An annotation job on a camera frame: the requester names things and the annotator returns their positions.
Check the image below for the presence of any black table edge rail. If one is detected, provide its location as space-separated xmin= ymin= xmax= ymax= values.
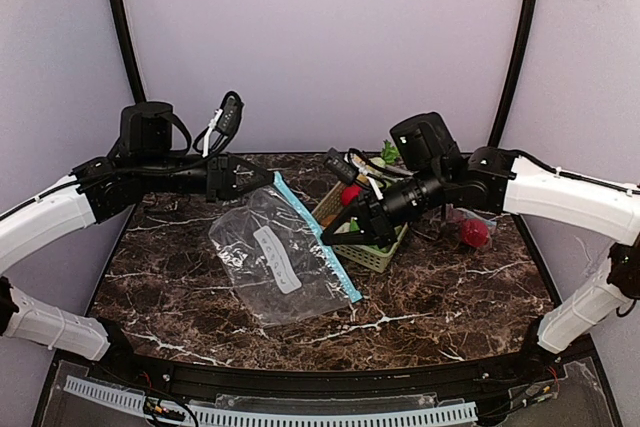
xmin=90 ymin=354 xmax=556 ymax=406

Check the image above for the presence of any black frame post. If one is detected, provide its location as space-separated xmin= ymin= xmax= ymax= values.
xmin=488 ymin=0 xmax=537 ymax=147
xmin=109 ymin=0 xmax=146 ymax=103

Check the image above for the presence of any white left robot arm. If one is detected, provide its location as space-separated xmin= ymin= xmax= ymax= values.
xmin=1 ymin=91 xmax=274 ymax=363

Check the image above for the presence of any pale green perforated basket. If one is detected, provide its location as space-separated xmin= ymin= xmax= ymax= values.
xmin=312 ymin=182 xmax=409 ymax=273

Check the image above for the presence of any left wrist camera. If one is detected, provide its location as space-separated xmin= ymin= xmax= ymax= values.
xmin=192 ymin=91 xmax=244 ymax=157

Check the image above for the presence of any clear zip bag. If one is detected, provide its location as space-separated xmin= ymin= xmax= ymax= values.
xmin=410 ymin=205 xmax=497 ymax=251
xmin=209 ymin=172 xmax=362 ymax=328

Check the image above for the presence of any black right frame post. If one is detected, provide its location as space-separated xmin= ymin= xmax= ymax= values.
xmin=488 ymin=0 xmax=537 ymax=147

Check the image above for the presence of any black left frame post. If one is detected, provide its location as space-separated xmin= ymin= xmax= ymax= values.
xmin=109 ymin=0 xmax=146 ymax=103

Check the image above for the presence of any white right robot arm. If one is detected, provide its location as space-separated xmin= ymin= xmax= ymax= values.
xmin=321 ymin=112 xmax=639 ymax=354

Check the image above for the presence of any white radish with leaves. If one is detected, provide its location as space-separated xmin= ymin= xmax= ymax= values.
xmin=371 ymin=140 xmax=400 ymax=168

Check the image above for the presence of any round red fruit toy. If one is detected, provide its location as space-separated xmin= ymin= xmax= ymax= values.
xmin=340 ymin=185 xmax=362 ymax=206

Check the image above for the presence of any light blue cable duct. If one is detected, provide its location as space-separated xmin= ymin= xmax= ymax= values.
xmin=63 ymin=375 xmax=479 ymax=427

